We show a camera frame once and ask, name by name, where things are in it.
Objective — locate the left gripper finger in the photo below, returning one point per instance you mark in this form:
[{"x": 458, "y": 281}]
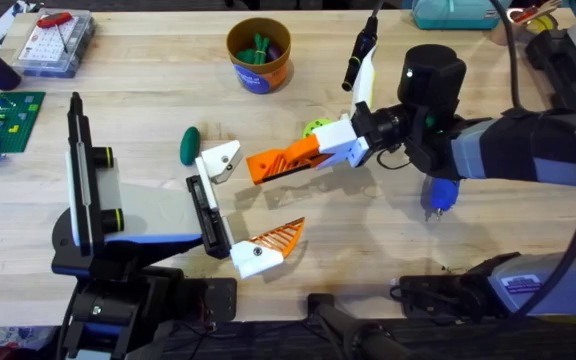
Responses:
[
  {"x": 220, "y": 162},
  {"x": 260, "y": 255}
]

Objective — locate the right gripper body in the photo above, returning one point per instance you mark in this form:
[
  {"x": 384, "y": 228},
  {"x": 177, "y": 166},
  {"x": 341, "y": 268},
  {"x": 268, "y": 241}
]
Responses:
[{"x": 430, "y": 80}]

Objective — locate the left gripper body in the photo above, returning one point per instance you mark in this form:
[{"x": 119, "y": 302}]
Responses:
[{"x": 153, "y": 210}]

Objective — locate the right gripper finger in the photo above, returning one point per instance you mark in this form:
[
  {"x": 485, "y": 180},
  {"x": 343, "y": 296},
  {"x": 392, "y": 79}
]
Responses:
[
  {"x": 357, "y": 154},
  {"x": 335, "y": 136}
]

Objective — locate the orange ribbed wedge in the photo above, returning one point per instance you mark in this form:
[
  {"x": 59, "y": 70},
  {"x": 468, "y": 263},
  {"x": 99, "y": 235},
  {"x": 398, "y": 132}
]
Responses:
[{"x": 278, "y": 169}]

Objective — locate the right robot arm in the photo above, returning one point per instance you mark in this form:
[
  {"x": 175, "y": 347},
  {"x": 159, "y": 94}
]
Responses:
[{"x": 518, "y": 145}]

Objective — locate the dark green vegetable toy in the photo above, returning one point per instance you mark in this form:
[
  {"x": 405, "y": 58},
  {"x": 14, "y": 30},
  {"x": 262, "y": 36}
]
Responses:
[{"x": 190, "y": 146}]

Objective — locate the black mounting plate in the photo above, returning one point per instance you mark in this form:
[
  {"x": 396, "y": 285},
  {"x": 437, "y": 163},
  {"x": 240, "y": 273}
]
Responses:
[{"x": 220, "y": 300}]

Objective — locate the blue electric screwdriver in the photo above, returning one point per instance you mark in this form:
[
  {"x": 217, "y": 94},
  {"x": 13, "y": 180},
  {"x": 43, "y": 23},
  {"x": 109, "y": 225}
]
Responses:
[{"x": 440, "y": 195}]

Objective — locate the green disc with holes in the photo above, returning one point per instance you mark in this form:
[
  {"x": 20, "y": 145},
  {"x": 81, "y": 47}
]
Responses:
[{"x": 314, "y": 127}]

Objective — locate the teal case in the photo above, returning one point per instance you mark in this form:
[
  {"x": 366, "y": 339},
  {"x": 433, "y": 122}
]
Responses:
[{"x": 453, "y": 15}]

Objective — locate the brown tub of toys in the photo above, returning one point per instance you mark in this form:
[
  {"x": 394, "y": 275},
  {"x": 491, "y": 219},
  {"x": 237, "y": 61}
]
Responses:
[{"x": 260, "y": 75}]

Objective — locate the heap of tape and tools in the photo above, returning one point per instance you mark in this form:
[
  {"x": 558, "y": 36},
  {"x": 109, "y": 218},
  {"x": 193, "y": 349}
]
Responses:
[{"x": 528, "y": 17}]

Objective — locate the black stand pole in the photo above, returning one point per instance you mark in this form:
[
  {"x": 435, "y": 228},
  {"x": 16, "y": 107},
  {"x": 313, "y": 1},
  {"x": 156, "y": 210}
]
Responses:
[{"x": 353, "y": 330}]

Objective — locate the black device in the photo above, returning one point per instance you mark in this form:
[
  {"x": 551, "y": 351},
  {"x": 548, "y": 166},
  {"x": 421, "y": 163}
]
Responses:
[{"x": 553, "y": 65}]

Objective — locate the green board with blocks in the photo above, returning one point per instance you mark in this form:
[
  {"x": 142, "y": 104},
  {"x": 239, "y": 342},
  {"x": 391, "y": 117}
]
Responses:
[{"x": 3, "y": 125}]

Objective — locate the clear plastic parts box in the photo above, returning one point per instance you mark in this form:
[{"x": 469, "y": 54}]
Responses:
[{"x": 50, "y": 47}]

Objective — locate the colourful bag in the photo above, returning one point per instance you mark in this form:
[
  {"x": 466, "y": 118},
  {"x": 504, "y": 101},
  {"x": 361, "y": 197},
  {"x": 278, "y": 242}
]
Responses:
[{"x": 8, "y": 345}]

